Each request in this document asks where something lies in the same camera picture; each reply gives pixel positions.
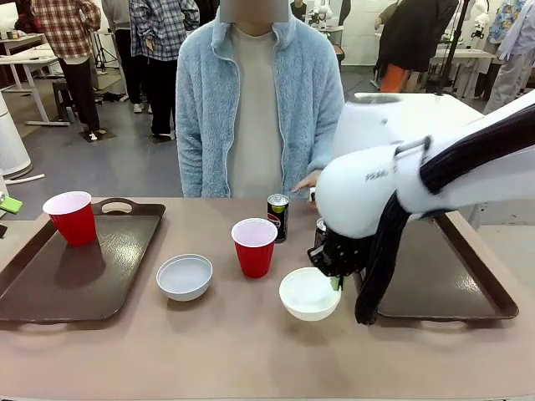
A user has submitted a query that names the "black stool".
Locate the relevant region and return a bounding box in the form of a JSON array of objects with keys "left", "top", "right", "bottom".
[{"left": 51, "top": 78, "right": 79, "bottom": 123}]

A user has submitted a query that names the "green flat object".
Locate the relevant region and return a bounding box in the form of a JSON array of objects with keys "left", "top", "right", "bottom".
[{"left": 0, "top": 195, "right": 24, "bottom": 215}]

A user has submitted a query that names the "black sleeved cable bundle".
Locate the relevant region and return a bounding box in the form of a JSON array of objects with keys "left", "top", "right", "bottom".
[{"left": 354, "top": 111, "right": 535, "bottom": 327}]

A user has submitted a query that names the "black tripod pole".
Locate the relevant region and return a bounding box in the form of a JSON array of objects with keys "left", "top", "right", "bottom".
[{"left": 433, "top": 0, "right": 470, "bottom": 98}]

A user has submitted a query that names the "person in blue plaid shirt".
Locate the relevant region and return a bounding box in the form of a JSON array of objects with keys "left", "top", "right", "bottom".
[{"left": 128, "top": 0, "right": 201, "bottom": 140}]

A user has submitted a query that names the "person's left hand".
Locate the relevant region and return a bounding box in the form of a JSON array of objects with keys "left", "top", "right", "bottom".
[{"left": 291, "top": 172, "right": 324, "bottom": 195}]

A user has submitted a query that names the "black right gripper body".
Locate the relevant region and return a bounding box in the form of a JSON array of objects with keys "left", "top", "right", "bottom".
[{"left": 307, "top": 227, "right": 377, "bottom": 280}]

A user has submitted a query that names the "person in black coat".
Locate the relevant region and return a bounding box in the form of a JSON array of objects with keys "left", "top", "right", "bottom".
[{"left": 373, "top": 0, "right": 460, "bottom": 94}]

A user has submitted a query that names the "black drink can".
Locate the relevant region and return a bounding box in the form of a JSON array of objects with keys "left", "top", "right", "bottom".
[
  {"left": 314, "top": 217, "right": 329, "bottom": 248},
  {"left": 266, "top": 194, "right": 291, "bottom": 245}
]

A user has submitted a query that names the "person in blue fleece jacket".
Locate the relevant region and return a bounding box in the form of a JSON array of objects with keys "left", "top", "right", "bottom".
[{"left": 175, "top": 0, "right": 346, "bottom": 200}]

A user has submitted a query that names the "white bowl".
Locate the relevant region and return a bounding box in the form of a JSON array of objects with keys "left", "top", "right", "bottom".
[
  {"left": 278, "top": 267, "right": 344, "bottom": 322},
  {"left": 155, "top": 253, "right": 214, "bottom": 302}
]

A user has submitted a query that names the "white background desk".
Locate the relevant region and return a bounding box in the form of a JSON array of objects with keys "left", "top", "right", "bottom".
[{"left": 0, "top": 32, "right": 73, "bottom": 128}]

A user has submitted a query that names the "person in red plaid shirt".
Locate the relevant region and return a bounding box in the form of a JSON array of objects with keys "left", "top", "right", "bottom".
[{"left": 30, "top": 0, "right": 106, "bottom": 142}]

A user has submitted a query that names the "black camera tripod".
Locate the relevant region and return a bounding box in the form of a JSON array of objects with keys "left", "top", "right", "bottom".
[{"left": 92, "top": 29, "right": 121, "bottom": 75}]

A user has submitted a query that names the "brown plastic tray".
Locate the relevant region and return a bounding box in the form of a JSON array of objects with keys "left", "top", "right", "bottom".
[
  {"left": 0, "top": 197, "right": 167, "bottom": 325},
  {"left": 354, "top": 208, "right": 520, "bottom": 322}
]

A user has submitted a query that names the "red plastic cup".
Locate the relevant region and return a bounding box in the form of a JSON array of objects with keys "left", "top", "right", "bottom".
[
  {"left": 231, "top": 217, "right": 279, "bottom": 279},
  {"left": 42, "top": 190, "right": 99, "bottom": 248}
]

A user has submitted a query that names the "person in floral shirt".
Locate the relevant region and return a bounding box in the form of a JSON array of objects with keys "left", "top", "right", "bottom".
[{"left": 483, "top": 0, "right": 535, "bottom": 115}]

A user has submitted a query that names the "white air purifier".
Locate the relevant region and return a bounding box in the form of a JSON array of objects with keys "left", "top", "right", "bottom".
[{"left": 0, "top": 89, "right": 34, "bottom": 181}]

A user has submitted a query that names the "person's left forearm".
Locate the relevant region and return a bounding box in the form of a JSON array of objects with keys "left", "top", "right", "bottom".
[{"left": 308, "top": 116, "right": 346, "bottom": 175}]

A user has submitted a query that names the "person's right forearm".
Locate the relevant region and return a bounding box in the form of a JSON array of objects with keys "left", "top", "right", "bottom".
[{"left": 175, "top": 120, "right": 206, "bottom": 198}]

